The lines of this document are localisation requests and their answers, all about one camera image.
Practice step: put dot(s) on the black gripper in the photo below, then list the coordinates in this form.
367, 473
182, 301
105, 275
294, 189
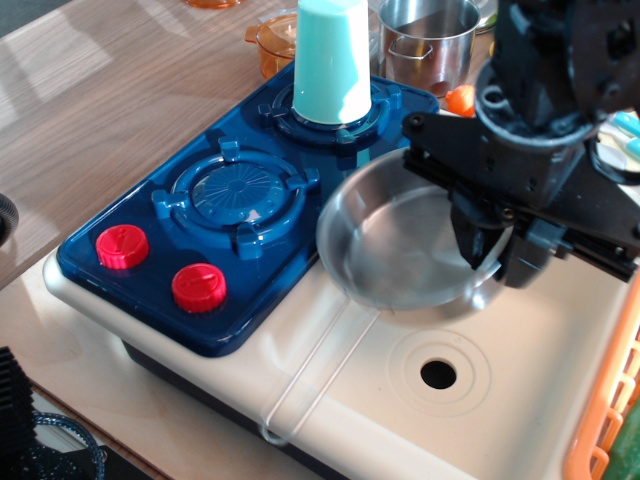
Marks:
547, 188

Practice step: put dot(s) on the small steel frying pan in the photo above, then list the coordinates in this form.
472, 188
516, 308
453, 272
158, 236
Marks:
386, 241

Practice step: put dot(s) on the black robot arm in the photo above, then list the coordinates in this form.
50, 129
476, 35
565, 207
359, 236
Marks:
554, 58

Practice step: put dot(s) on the cream toy sink unit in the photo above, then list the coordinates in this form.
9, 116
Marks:
495, 394

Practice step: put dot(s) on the red stove knob right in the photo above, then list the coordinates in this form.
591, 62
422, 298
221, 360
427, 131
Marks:
199, 288

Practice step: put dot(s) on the red stove knob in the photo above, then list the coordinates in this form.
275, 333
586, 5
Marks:
199, 288
122, 247

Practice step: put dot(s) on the blue toy stove top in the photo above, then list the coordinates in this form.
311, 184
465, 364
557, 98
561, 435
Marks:
244, 196

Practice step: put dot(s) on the red stove knob left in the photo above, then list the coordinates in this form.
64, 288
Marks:
122, 247

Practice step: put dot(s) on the orange toy carrot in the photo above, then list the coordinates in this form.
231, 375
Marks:
461, 101

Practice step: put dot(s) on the turquoise plastic cup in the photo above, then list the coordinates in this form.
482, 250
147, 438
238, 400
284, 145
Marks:
332, 63

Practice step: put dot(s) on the orange plastic basket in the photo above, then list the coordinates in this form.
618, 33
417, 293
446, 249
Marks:
615, 391

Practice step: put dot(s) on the green object in basket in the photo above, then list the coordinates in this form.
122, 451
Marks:
624, 454

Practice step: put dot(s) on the orange transparent toy pot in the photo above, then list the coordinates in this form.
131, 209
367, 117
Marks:
275, 41

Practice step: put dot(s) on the black knob at edge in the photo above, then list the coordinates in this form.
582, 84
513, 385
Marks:
9, 218

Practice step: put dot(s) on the white spoon teal handle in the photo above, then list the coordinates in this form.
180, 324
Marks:
628, 124

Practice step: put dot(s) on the steel pot with handles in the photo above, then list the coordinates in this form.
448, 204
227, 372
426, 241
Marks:
427, 44

